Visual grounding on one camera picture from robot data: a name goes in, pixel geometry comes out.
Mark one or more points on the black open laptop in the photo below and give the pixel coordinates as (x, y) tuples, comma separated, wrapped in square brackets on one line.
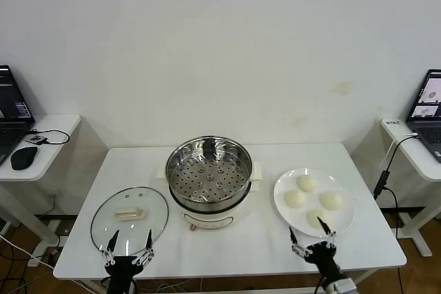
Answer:
[(427, 128), (13, 101)]

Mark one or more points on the black computer mouse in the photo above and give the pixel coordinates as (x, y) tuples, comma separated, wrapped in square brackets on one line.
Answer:
[(23, 158)]

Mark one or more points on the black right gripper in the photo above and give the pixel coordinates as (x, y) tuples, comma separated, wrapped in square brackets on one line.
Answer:
[(325, 259)]

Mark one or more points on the small black usb dongle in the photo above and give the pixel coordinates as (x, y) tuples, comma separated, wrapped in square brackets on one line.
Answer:
[(36, 139)]

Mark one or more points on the perforated steel steamer basket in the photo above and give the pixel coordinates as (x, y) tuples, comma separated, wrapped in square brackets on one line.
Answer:
[(206, 177)]

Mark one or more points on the white steamed baozi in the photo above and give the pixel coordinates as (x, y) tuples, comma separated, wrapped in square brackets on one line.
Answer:
[(331, 201), (295, 199), (307, 184), (313, 218)]

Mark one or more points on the white electric cooking pot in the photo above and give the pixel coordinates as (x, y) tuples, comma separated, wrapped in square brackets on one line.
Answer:
[(206, 218)]

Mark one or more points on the white wall socket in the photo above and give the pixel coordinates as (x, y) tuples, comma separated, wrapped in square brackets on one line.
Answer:
[(52, 193)]

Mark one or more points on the round white plate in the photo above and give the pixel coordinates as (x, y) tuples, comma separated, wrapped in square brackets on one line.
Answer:
[(293, 220)]

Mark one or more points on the white side desk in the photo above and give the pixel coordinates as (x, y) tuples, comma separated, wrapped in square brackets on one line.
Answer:
[(51, 156), (423, 170)]

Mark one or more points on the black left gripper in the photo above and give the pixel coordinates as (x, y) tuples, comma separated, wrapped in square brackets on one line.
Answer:
[(122, 266)]

